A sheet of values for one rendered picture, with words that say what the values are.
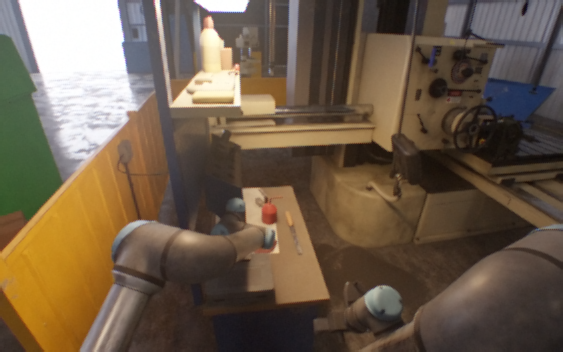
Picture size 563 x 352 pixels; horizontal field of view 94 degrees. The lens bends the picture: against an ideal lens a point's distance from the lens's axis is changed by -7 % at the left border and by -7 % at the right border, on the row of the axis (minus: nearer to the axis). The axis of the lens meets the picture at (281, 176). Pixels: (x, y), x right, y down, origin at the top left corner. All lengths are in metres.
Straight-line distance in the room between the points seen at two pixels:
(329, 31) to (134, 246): 2.32
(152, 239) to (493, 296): 0.58
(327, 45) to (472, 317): 2.46
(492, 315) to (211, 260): 0.49
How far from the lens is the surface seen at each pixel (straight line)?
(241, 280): 1.17
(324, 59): 2.65
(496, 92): 8.98
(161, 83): 0.77
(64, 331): 1.64
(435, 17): 3.14
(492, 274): 0.36
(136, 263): 0.66
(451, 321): 0.36
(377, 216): 2.75
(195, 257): 0.62
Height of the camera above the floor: 1.89
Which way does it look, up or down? 28 degrees down
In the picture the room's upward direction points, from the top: 2 degrees clockwise
